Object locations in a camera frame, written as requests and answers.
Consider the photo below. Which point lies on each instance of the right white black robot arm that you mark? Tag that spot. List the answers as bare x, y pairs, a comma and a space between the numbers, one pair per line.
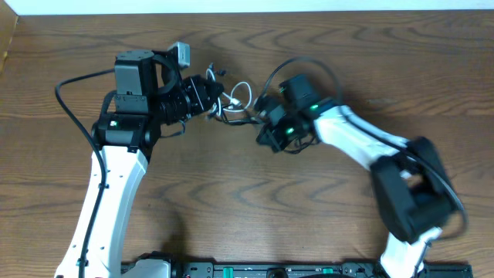
414, 195

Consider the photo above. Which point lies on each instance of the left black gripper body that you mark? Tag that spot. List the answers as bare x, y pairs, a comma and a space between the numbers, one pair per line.
199, 96

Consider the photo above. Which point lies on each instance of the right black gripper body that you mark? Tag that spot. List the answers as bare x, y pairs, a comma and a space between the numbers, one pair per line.
285, 133

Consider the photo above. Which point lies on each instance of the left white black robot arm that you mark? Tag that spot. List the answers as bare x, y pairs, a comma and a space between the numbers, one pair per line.
150, 92

